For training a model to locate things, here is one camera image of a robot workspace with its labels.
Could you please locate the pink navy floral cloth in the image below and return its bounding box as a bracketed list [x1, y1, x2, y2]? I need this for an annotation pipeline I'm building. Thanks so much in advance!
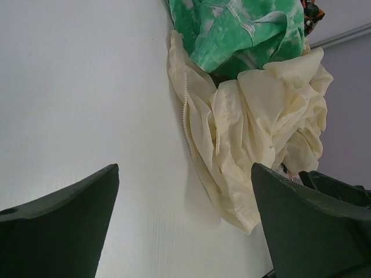
[278, 164, 294, 181]

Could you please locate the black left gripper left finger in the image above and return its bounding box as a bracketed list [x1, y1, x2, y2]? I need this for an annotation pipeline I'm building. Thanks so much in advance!
[1, 164, 119, 277]

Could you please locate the aluminium frame post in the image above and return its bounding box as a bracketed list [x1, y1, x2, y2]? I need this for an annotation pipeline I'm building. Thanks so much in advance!
[310, 23, 371, 50]

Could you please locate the cream yellow cloth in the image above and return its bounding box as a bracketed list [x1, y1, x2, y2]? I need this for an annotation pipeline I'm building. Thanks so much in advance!
[168, 31, 333, 233]

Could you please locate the orange black patterned cloth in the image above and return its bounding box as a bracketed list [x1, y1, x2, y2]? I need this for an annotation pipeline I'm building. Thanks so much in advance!
[300, 0, 325, 36]

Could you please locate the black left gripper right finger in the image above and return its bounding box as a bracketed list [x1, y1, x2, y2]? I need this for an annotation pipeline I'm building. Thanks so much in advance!
[252, 163, 370, 277]

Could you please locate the green white tie-dye cloth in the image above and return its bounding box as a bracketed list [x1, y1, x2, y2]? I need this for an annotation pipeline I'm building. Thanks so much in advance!
[167, 0, 304, 79]

